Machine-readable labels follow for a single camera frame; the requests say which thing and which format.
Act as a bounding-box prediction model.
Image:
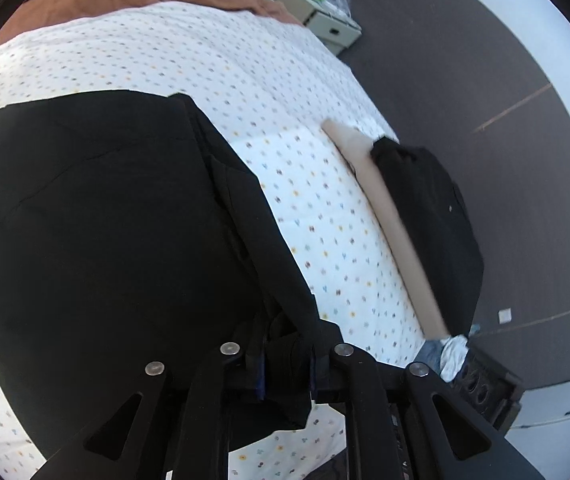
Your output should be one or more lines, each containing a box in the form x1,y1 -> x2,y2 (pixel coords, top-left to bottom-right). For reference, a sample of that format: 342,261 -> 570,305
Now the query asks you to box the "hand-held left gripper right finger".
308,341 -> 548,480

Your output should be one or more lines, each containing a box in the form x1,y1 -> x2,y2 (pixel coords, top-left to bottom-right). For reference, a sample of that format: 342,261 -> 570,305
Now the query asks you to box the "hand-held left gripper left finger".
32,320 -> 268,480

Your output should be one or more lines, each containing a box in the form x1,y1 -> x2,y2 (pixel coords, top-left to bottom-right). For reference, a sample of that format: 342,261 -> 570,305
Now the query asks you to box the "black garment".
0,89 -> 344,453

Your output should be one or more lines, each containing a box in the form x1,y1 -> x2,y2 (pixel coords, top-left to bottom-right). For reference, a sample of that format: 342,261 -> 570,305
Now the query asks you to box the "white and blue cloth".
411,333 -> 470,382

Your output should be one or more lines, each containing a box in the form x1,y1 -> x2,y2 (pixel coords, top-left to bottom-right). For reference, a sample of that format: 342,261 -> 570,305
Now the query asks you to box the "black crate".
446,344 -> 526,434

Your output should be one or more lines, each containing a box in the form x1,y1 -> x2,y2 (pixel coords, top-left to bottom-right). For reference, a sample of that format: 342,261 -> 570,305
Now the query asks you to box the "beige bed footboard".
321,119 -> 452,343

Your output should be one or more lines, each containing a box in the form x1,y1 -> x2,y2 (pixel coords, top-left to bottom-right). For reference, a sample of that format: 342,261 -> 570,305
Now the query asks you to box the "folded black cloth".
369,136 -> 486,337

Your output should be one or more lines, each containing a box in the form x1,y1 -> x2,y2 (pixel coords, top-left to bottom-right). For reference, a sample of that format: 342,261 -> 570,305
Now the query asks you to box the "white floral bed sheet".
0,0 -> 428,480

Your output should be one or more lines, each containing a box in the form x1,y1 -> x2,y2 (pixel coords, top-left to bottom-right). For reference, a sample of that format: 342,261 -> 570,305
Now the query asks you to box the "beige nightstand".
275,0 -> 364,54

